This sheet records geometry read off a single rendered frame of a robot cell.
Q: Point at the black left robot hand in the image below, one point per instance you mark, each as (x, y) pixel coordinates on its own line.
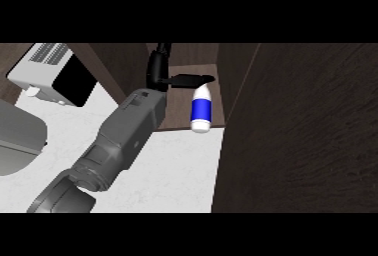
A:
(159, 71)

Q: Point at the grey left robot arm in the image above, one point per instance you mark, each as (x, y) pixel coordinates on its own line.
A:
(129, 130)

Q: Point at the dark wooden cabinet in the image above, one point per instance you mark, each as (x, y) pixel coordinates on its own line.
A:
(180, 110)

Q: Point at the dark wooden cabinet door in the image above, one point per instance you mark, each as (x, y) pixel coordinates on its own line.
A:
(301, 133)

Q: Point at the white bottle with blue label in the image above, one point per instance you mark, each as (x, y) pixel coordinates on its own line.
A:
(202, 108)

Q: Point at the white appliance with black door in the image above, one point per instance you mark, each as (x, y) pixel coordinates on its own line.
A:
(42, 71)

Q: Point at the pale grey rounded appliance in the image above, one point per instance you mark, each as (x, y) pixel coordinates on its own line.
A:
(20, 140)

